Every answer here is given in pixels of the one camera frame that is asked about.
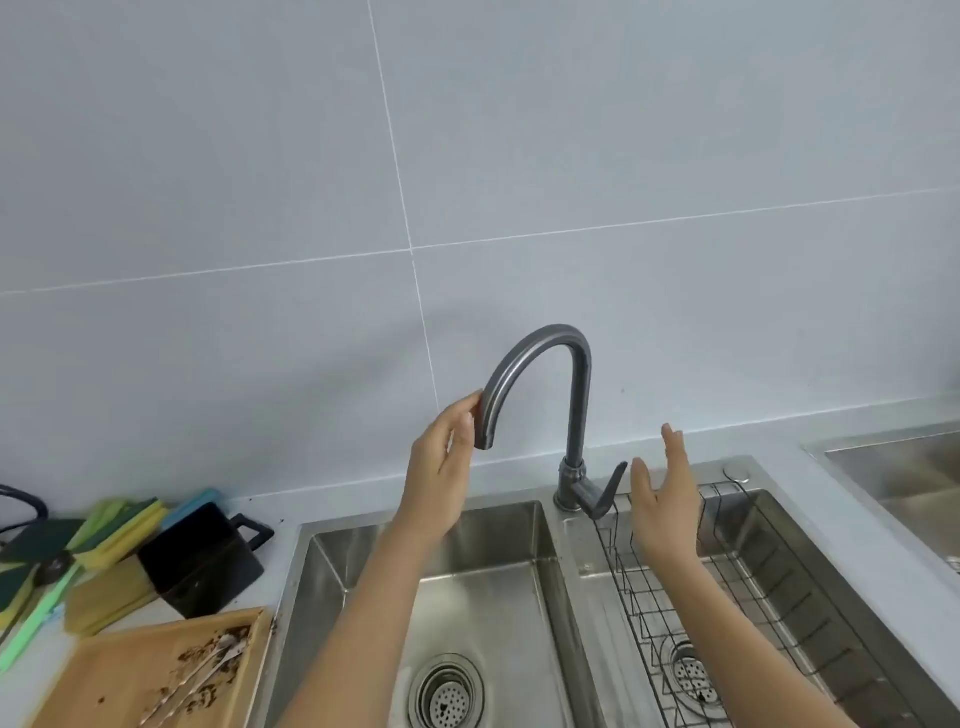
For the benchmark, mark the person's right forearm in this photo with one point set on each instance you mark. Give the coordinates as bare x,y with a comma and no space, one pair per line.
739,645

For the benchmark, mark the person's right thumb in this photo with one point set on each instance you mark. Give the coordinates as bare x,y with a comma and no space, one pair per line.
641,484

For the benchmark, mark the black square mug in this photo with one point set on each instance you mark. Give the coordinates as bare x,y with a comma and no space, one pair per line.
199,562

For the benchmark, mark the person's left hand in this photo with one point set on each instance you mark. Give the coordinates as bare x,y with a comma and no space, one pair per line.
435,480

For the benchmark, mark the dark green scouring pad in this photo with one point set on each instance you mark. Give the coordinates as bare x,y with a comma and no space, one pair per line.
37,540

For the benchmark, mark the small metal drain strainer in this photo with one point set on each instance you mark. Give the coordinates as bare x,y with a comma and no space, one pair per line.
694,675

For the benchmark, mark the person's left forearm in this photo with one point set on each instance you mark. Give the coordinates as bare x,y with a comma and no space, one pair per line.
360,637

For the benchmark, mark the person's left thumb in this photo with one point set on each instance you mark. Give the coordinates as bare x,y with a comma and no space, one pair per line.
466,439

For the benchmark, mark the wooden tray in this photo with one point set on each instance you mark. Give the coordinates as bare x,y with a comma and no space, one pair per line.
127,675

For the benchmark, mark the large metal drain strainer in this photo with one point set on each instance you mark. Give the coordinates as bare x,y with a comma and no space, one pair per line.
448,694

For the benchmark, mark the stainless steel single sink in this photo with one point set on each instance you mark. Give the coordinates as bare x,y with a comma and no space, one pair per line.
900,480

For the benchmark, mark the gray metal kitchen faucet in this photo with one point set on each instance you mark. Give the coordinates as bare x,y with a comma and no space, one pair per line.
577,405

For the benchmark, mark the stainless steel double sink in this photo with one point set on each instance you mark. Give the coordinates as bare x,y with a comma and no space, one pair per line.
517,592

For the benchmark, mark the round metal sink hole cap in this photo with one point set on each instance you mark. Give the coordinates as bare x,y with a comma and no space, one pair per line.
736,472

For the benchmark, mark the blue sponge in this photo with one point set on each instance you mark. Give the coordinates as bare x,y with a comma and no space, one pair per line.
191,504

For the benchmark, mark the metal utensils with food residue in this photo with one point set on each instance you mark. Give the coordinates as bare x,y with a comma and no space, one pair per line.
199,675

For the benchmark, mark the person's right hand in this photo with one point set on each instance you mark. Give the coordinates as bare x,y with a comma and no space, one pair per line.
671,517

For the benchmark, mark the yellow and green sponge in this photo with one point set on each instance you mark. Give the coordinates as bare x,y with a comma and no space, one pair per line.
120,532

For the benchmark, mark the plain yellow sponge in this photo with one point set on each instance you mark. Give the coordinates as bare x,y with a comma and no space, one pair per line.
105,600

